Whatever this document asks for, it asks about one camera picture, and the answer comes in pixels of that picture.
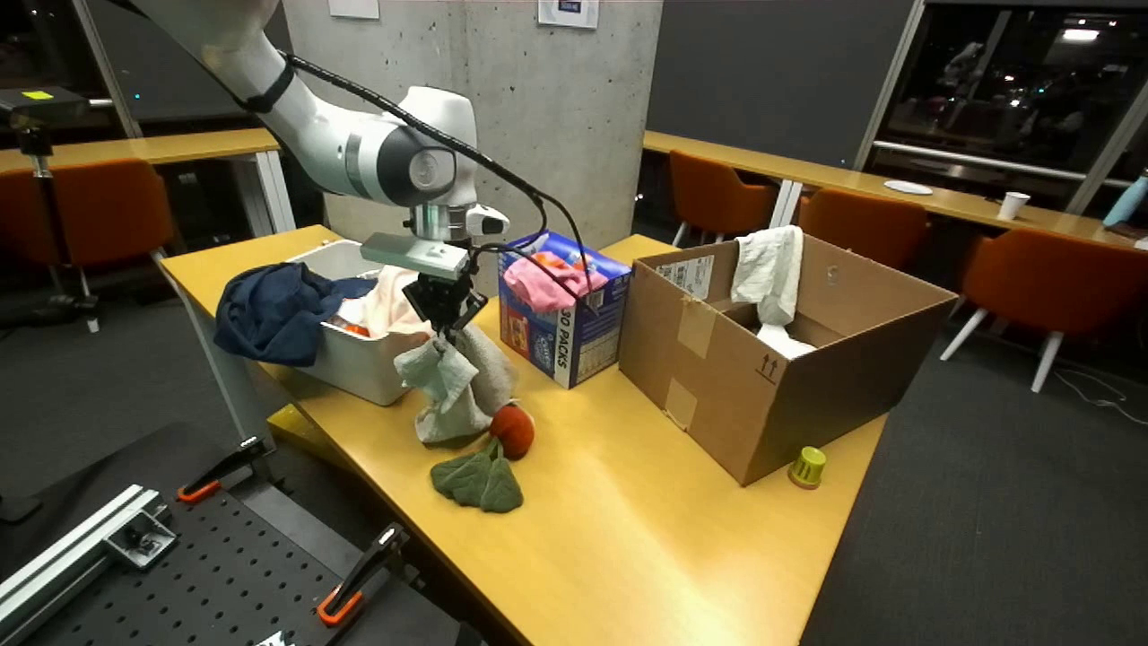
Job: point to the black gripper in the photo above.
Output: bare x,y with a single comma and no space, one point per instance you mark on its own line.
447,297

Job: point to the light grey towel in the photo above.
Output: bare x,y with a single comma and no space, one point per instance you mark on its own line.
453,390

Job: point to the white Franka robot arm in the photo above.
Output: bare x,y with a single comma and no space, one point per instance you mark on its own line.
345,146

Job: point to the white plastic storage bin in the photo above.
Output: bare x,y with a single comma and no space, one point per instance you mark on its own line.
362,361

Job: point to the red radish toy green leaves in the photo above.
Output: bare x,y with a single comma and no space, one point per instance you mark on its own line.
485,478

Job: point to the peach cloth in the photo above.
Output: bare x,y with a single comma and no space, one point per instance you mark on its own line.
382,306

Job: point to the pink cloth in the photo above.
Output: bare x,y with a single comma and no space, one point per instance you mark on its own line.
542,284

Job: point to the blue printed carton box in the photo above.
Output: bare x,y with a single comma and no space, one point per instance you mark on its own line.
584,326

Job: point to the navy blue cloth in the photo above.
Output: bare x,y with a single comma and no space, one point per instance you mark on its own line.
282,314

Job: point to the brown cardboard box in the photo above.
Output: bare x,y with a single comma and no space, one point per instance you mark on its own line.
730,382

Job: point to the orange chair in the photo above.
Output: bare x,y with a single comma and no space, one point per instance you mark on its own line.
1059,280
867,225
712,190
95,211

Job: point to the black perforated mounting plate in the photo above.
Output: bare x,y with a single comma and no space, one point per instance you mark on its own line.
238,574

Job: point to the white cloth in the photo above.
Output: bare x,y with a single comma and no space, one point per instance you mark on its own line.
772,269

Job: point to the long wooden desk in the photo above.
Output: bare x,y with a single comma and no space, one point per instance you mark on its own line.
835,180

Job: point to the white paper cup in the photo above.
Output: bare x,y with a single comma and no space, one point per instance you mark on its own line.
1012,205

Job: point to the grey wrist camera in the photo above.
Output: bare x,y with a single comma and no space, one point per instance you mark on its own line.
414,251

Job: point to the framed wall sign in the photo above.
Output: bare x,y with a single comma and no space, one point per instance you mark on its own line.
568,12

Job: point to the black camera tripod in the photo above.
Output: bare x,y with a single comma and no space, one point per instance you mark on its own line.
46,215

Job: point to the aluminium rail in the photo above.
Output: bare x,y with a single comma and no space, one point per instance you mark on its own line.
71,551

